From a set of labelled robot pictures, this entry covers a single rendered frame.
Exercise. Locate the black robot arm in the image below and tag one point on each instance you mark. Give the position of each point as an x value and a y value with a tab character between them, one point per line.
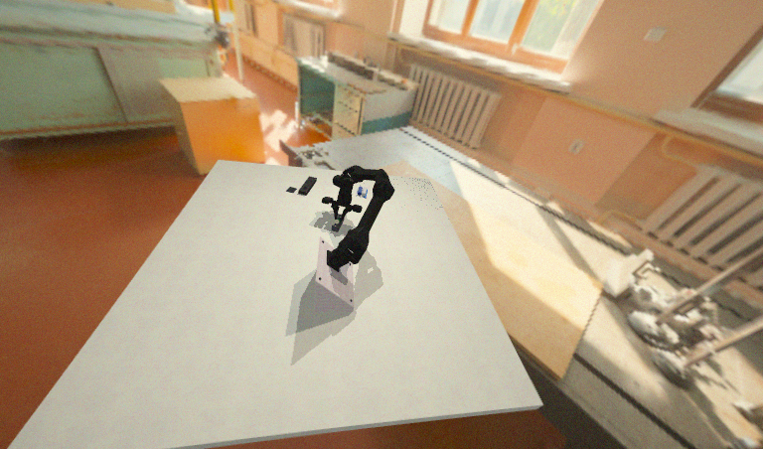
353	246

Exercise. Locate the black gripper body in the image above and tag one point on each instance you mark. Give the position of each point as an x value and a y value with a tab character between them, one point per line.
343	201

